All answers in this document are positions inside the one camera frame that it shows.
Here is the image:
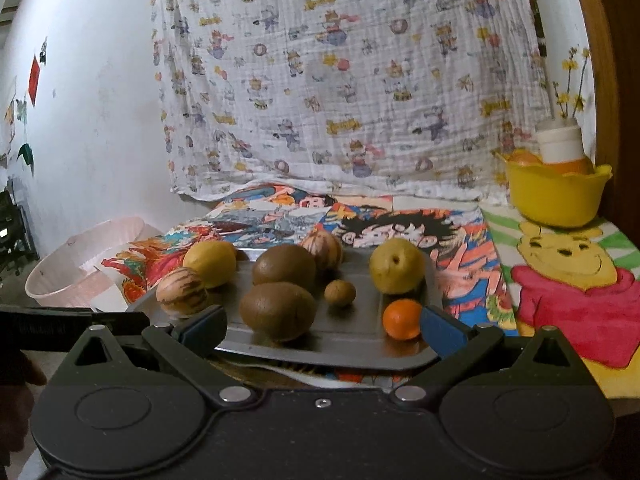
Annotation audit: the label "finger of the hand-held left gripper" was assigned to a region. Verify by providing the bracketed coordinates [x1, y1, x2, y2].
[92, 312, 149, 333]

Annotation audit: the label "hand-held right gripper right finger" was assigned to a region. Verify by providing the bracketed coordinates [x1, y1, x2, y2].
[393, 305, 588, 406]

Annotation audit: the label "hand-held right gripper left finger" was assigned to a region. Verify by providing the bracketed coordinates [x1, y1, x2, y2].
[59, 305, 252, 408]

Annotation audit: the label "striped pepino melon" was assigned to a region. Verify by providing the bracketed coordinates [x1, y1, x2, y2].
[300, 228, 344, 272]
[156, 267, 209, 317]

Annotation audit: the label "small orange tangerine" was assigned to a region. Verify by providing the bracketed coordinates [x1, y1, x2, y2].
[382, 299, 424, 342]

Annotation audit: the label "yellow lemon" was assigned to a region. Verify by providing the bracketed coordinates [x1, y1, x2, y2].
[182, 241, 238, 289]

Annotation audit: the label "yellow-green pear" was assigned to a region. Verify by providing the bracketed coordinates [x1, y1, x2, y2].
[369, 238, 426, 295]

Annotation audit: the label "brown kiwi fruit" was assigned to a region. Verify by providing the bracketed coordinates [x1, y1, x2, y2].
[251, 243, 317, 292]
[239, 282, 317, 343]

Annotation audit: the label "metal baking tray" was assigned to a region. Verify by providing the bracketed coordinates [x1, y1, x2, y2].
[127, 247, 443, 372]

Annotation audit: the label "small brown round fruit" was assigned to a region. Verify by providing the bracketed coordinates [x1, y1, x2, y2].
[324, 280, 357, 308]

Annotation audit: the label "pink plastic basket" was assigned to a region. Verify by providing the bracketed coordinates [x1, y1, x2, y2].
[25, 216, 166, 311]

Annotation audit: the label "colourful warrior comic poster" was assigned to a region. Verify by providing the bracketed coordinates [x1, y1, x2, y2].
[97, 210, 311, 306]

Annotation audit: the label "black-haired boy comic poster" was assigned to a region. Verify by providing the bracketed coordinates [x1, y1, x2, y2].
[327, 204, 521, 338]

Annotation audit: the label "black office chair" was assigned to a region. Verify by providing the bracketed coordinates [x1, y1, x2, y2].
[0, 190, 38, 276]

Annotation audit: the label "yellow bear drawing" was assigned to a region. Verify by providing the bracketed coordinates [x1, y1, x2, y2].
[481, 205, 640, 398]

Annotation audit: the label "cartoon child comic poster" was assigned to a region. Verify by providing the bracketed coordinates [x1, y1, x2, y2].
[210, 184, 396, 221]

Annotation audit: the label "yellow plastic bowl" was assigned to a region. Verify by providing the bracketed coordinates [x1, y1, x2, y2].
[506, 160, 613, 228]

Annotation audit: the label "deep orange fruit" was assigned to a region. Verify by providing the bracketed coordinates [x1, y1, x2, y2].
[542, 157, 594, 176]

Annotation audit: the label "white jar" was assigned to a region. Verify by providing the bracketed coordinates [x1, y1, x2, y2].
[536, 119, 585, 164]

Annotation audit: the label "yellow flower twigs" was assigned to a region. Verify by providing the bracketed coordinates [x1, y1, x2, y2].
[552, 47, 593, 121]

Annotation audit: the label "white printed cartoon cloth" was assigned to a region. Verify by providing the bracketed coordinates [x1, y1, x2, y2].
[150, 0, 551, 201]

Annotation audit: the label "brown wooden board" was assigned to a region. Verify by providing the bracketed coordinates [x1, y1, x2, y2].
[570, 0, 640, 241]

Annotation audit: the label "red paper wall decoration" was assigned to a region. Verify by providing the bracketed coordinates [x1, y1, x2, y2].
[28, 57, 41, 106]

